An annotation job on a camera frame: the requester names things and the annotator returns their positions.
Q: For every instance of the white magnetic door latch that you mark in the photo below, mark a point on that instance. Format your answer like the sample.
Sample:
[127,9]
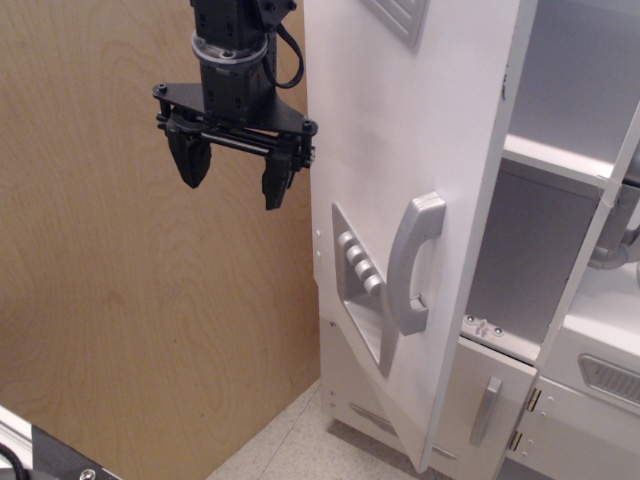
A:
[481,328]

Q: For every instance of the brass hinge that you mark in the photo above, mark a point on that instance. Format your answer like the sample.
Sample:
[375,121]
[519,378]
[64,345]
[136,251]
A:
[515,440]
[533,399]

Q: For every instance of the silver upper door handle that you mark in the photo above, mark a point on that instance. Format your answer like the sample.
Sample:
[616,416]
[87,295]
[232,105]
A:
[422,221]

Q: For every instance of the light plywood panel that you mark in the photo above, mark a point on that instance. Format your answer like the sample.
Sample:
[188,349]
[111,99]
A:
[153,327]

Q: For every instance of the grey toy sink faucet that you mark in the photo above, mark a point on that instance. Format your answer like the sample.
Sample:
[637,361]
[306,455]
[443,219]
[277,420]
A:
[618,244]

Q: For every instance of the white fridge door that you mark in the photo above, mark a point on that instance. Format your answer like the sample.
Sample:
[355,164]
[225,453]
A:
[473,366]
[394,124]

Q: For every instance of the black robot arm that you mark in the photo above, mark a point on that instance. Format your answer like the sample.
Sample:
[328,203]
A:
[243,31]

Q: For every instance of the silver door handle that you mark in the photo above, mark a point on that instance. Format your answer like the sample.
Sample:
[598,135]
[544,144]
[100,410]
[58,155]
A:
[486,406]
[422,221]

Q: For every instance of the silver lower door handle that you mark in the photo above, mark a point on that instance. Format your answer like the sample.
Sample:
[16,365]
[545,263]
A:
[486,406]

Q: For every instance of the upper brass hinge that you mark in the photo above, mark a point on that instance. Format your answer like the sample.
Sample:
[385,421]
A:
[533,399]

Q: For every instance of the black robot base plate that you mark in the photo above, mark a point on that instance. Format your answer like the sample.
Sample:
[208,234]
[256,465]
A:
[28,452]

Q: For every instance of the lower brass hinge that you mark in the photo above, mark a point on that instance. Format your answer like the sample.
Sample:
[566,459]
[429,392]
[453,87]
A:
[515,440]

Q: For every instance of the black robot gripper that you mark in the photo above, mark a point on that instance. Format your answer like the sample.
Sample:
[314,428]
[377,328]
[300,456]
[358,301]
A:
[235,105]

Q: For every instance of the silver oven vent plate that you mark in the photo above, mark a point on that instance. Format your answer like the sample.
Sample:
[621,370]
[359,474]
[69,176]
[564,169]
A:
[610,378]

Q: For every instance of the silver ice dispenser panel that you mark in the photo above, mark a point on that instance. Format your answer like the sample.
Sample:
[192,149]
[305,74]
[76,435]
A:
[361,288]

